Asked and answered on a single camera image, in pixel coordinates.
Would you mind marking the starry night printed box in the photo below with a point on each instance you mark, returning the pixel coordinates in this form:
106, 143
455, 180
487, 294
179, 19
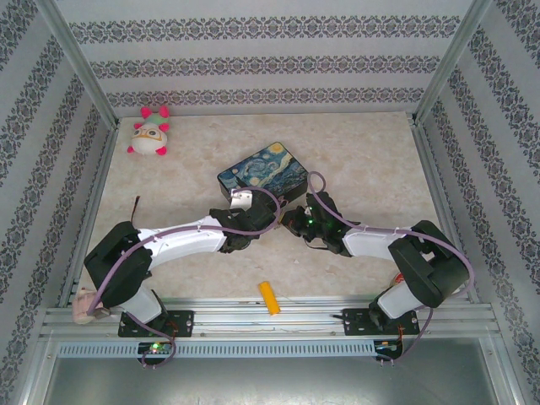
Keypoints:
263, 171

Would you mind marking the circuit board with orange light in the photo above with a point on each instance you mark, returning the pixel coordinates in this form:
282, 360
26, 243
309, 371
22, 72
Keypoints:
388, 347

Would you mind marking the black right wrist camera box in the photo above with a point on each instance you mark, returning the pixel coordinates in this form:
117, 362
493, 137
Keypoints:
319, 204

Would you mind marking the pink soft toy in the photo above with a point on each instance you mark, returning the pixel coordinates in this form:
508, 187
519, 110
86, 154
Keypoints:
82, 308

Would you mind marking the aluminium table side rail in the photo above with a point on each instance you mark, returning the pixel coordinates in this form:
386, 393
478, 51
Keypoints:
447, 211
86, 219

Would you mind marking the aluminium front rail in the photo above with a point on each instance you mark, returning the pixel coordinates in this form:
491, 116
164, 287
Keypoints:
270, 320

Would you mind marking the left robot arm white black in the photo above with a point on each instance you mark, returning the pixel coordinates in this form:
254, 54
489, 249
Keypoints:
139, 261

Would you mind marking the circuit board with green light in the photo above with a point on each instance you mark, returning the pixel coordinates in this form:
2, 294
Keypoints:
156, 348

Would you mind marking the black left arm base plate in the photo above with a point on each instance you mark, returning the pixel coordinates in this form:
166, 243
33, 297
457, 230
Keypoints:
181, 322

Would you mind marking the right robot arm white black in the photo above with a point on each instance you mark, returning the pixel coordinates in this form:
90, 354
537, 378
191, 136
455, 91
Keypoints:
413, 270

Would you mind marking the yellow rectangular block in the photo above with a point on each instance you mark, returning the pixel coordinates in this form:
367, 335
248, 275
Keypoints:
270, 298

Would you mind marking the aluminium frame corner post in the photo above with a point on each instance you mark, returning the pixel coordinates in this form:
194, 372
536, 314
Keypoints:
449, 59
76, 59

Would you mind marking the white pink plush toy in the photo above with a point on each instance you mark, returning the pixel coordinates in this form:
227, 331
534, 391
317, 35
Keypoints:
148, 133

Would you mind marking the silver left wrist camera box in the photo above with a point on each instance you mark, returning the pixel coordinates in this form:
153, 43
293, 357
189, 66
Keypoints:
241, 199

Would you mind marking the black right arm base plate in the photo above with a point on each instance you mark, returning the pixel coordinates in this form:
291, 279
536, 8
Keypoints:
358, 320

